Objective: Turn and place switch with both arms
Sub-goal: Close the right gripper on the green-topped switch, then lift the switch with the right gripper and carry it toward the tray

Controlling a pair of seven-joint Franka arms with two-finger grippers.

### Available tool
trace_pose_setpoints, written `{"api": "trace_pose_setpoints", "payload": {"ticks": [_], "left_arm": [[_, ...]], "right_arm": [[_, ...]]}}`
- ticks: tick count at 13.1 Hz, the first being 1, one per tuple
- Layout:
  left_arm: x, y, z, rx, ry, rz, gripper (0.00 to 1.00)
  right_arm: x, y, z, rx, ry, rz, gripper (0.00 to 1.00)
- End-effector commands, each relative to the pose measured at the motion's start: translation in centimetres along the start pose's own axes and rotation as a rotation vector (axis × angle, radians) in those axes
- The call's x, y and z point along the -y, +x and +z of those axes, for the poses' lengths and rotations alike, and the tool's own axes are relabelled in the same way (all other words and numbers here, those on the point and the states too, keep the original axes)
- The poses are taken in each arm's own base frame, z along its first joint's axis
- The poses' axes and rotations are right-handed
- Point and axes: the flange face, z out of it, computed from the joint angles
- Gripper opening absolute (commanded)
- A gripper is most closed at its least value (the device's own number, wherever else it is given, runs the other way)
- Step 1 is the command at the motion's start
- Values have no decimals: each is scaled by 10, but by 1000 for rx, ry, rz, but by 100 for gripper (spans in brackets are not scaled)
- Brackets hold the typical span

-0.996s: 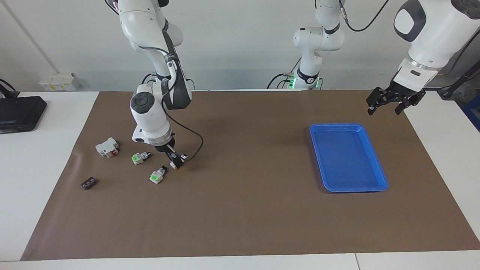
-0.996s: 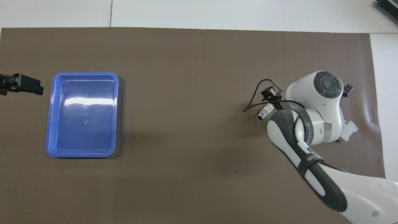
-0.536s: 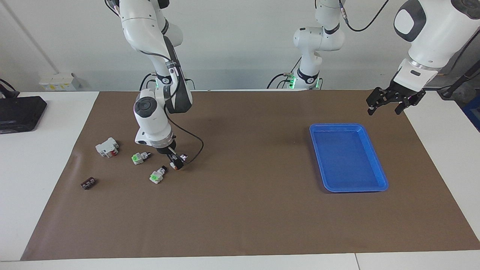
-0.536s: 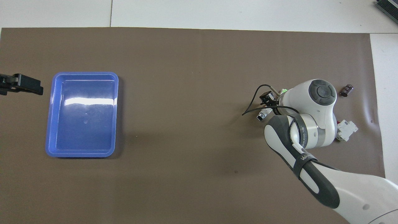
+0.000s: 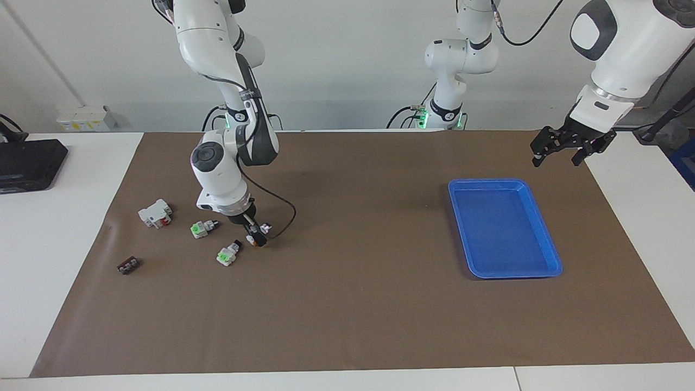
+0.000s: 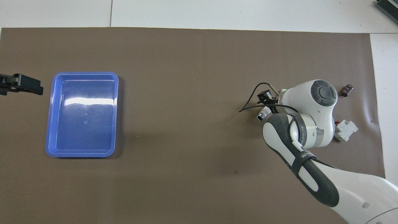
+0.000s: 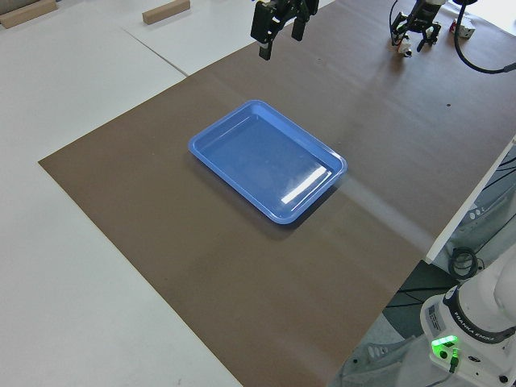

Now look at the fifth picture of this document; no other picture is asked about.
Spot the white circuit breaker red lever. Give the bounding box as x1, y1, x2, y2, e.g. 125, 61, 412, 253
138, 199, 173, 229

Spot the black right base cable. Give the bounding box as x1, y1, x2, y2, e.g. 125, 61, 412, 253
202, 105, 226, 132

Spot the black base cable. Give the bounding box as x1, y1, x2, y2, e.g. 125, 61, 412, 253
202, 105, 226, 132
387, 106, 421, 129

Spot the white switch with orange part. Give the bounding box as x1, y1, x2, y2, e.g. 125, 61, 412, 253
246, 223, 273, 247

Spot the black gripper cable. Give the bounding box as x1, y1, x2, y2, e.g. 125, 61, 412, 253
630, 42, 695, 112
204, 71, 297, 239

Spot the black cable of box device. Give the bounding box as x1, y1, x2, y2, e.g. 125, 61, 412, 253
0, 114, 28, 143

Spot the black left base cable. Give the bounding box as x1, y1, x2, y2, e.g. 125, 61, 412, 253
387, 106, 421, 129

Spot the white switch with green part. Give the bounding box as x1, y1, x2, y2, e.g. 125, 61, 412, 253
216, 239, 243, 267
190, 219, 219, 239

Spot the blue crate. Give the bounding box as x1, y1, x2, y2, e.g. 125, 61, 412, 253
669, 138, 695, 191

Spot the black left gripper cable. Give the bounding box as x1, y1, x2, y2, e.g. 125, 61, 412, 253
630, 42, 695, 112

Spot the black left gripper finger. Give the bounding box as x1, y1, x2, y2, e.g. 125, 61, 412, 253
571, 131, 617, 167
531, 128, 565, 167

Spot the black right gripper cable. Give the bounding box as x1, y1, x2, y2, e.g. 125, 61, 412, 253
204, 71, 297, 239

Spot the black box device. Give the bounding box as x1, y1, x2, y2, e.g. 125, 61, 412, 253
0, 139, 69, 194

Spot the blue plastic tray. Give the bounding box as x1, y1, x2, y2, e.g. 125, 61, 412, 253
448, 179, 563, 280

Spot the black stand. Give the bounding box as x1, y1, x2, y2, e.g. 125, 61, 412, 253
633, 87, 695, 144

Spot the brown table mat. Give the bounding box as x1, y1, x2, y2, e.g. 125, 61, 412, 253
30, 130, 695, 378

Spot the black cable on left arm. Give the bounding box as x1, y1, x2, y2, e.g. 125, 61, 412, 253
490, 0, 565, 47

